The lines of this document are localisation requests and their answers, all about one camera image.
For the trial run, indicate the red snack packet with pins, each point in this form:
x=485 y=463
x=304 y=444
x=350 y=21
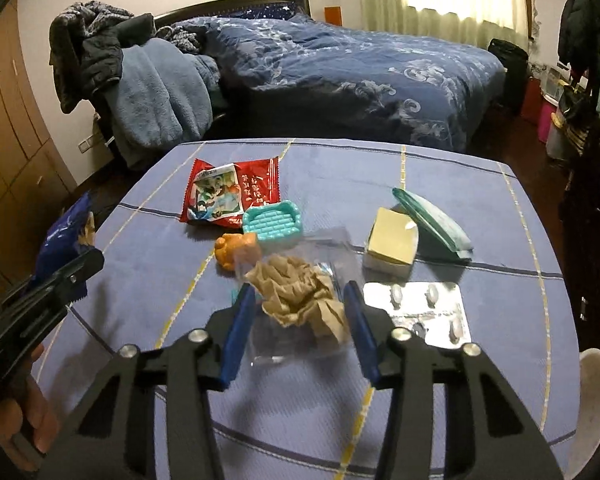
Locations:
x=255 y=180

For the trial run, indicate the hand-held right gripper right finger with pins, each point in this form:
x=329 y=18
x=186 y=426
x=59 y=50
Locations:
x=360 y=335

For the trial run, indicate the blue plaid tablecloth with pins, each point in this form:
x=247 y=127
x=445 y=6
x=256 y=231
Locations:
x=330 y=185

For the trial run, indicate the black suitcase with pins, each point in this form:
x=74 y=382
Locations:
x=510 y=70

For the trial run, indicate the clear plastic bag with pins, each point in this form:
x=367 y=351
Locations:
x=290 y=347

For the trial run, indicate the teal green packet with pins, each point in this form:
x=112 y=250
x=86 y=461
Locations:
x=440 y=230

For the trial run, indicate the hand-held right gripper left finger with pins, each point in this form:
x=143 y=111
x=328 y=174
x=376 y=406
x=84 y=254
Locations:
x=240 y=332

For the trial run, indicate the dark puffy jacket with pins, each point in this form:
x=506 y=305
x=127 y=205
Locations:
x=97 y=60

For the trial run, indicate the pink bin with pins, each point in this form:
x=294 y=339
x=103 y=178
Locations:
x=547 y=122

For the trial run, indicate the blue floral duvet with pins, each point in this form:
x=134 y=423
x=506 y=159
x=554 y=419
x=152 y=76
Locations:
x=340 y=70

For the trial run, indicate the red box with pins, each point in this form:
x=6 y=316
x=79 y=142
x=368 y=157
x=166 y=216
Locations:
x=532 y=102

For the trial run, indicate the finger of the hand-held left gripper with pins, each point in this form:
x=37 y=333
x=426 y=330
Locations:
x=65 y=275

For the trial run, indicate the person's left hand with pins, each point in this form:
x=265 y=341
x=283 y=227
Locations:
x=15 y=410

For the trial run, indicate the dark wooden bed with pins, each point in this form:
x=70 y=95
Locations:
x=275 y=10

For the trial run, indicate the light blue fleece blanket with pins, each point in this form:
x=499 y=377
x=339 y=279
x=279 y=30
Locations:
x=155 y=95

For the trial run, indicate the orange bear toy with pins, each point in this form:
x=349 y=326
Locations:
x=230 y=252

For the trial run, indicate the wall socket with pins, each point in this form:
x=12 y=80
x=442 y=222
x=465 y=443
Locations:
x=84 y=145

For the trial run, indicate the yellow sticky note block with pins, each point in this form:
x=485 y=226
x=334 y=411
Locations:
x=390 y=240

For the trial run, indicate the black hanging coat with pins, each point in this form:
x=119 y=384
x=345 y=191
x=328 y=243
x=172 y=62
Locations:
x=577 y=20

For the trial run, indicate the brown paper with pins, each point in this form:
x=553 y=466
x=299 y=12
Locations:
x=290 y=285

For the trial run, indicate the blue snack packet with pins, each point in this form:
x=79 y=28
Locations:
x=62 y=237

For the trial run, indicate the wooden wardrobe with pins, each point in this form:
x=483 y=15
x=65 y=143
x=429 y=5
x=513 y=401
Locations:
x=10 y=135

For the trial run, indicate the teal soap dish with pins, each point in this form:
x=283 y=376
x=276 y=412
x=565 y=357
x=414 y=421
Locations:
x=272 y=222

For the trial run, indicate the white storage drawers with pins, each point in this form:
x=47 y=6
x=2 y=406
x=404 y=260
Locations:
x=555 y=82

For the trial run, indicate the grey patterned blanket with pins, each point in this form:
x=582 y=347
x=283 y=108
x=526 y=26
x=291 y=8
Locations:
x=97 y=12

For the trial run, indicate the orange box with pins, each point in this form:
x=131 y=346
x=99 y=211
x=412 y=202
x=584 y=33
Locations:
x=332 y=15

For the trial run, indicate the silver pill blister pack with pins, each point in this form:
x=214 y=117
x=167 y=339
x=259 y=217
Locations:
x=430 y=310

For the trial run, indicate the dark wooden cabinet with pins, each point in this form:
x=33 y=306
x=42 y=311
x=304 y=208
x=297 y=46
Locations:
x=595 y=260

